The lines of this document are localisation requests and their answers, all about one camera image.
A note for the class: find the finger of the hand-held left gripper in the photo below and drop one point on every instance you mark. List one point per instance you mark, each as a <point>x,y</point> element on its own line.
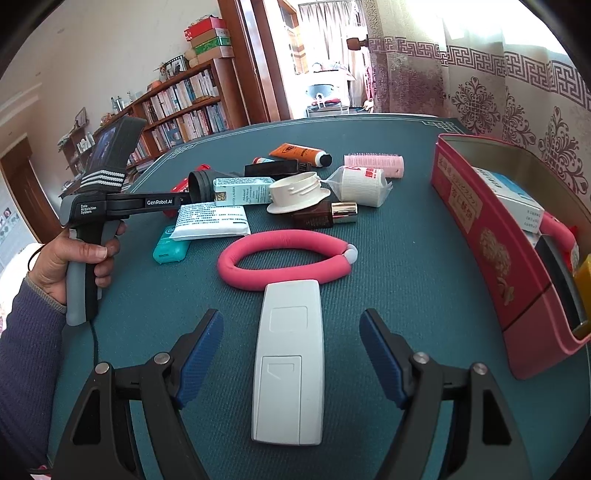
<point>138,203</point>

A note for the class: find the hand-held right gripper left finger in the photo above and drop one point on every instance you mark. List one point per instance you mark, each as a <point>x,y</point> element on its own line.
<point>198,360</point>

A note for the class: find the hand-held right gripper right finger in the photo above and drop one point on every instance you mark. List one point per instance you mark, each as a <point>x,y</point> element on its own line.
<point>385,360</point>

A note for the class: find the teal floss case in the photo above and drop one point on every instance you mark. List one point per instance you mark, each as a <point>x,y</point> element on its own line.
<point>168,249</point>

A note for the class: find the black plastic cup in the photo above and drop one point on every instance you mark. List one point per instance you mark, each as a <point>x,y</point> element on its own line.
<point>203,184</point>

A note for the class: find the white tissue packet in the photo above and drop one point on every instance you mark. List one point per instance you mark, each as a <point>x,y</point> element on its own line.
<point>207,221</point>

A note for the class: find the white remote control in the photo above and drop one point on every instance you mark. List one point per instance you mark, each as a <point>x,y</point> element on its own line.
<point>286,360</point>

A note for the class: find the teal cosmetic box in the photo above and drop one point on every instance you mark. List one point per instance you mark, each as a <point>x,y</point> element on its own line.
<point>240,190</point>

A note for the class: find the small cream tube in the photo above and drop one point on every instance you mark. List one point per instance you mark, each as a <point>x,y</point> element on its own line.
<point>263,160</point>

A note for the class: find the red tin container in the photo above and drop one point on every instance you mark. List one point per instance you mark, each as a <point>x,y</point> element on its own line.
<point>485,258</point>

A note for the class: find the black brush case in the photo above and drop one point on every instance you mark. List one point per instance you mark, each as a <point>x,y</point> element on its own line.
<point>277,168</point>

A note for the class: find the white plastic lid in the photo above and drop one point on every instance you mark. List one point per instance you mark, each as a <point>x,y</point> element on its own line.
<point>295,189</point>

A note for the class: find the brown glass bottle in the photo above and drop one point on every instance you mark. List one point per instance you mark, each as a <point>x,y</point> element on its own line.
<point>314,218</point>

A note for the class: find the orange tube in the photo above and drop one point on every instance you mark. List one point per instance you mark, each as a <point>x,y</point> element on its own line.
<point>295,151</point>

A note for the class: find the bagged white bandage roll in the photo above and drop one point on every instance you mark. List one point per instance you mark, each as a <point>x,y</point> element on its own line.
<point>364,184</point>

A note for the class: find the white long carton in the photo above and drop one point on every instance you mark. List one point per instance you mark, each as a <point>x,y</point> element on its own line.
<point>531,237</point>

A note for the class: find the pink hair roller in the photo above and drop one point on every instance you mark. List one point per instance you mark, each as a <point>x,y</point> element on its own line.
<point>374,165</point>

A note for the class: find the blue white medicine box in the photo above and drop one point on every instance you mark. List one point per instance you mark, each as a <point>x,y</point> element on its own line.
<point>508,194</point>

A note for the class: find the yellow tape roll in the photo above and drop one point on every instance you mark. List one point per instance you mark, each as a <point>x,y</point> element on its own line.
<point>584,277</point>

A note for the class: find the red snack packet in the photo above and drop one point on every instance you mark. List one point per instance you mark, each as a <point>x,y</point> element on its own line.
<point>574,249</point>

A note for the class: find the person's left forearm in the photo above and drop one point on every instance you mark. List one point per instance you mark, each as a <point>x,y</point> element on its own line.
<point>27,369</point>

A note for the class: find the person's left hand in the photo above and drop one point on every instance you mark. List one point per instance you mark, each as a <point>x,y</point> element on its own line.
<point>51,267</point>

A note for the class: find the rows of shelved books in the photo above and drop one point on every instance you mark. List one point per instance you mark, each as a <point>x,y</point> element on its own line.
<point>184,106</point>

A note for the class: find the orange round ornament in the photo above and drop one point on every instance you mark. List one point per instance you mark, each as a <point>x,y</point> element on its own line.
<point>154,85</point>

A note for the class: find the green table mat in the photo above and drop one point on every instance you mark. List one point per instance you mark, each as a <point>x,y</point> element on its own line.
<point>323,258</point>

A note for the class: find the wooden bookshelf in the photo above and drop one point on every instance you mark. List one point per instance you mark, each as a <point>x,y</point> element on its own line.
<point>226,92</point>

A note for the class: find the beige round ornament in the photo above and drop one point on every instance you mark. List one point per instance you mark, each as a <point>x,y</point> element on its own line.
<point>191,58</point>

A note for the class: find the tan cardboard box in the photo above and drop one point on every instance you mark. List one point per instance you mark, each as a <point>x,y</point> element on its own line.
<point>217,53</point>

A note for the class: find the green patterned box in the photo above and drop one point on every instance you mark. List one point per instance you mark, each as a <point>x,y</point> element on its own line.
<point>212,46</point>

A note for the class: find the red cardboard box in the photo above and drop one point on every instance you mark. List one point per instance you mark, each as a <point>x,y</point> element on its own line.
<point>203,28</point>

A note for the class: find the metal rack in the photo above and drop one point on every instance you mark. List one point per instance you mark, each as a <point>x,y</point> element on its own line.
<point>328,108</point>

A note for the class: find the grey cooking pot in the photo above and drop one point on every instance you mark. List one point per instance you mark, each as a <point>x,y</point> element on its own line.
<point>325,91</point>

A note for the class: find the dark wooden finial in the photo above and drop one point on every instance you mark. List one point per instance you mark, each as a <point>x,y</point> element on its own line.
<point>358,43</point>

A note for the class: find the patterned cream curtain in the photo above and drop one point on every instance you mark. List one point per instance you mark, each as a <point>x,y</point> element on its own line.
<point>508,69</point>

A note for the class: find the film strip photo frame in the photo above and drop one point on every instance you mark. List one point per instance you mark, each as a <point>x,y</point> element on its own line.
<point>175,66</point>

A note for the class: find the wooden door frame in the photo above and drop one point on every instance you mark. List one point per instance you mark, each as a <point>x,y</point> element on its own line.
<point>244,60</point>

